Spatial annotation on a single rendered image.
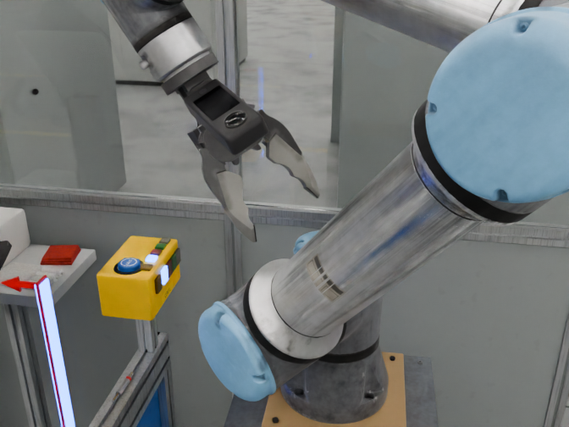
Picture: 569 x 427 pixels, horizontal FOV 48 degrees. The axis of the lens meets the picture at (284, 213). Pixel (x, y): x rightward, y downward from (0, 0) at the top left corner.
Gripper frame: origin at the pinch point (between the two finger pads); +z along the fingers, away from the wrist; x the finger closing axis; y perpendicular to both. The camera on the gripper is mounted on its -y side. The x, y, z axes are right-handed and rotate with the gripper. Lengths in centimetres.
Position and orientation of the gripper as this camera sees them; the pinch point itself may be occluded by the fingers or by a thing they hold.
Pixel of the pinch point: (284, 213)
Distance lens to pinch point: 74.8
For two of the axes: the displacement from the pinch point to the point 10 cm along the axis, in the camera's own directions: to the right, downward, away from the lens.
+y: -2.6, -0.7, 9.6
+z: 5.3, 8.2, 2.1
